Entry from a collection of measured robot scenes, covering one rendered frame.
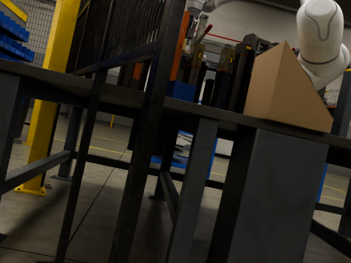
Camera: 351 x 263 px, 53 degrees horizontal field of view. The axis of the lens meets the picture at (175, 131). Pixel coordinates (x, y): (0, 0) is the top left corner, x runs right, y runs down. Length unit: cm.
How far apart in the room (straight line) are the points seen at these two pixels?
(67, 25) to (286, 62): 144
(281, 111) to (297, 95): 9
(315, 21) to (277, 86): 26
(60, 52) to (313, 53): 150
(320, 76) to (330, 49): 13
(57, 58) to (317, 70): 152
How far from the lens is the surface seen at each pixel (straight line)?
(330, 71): 159
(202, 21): 199
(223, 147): 1030
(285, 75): 140
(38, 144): 235
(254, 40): 203
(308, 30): 144
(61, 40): 236
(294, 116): 140
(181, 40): 192
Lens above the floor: 60
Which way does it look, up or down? 1 degrees down
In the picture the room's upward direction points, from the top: 13 degrees clockwise
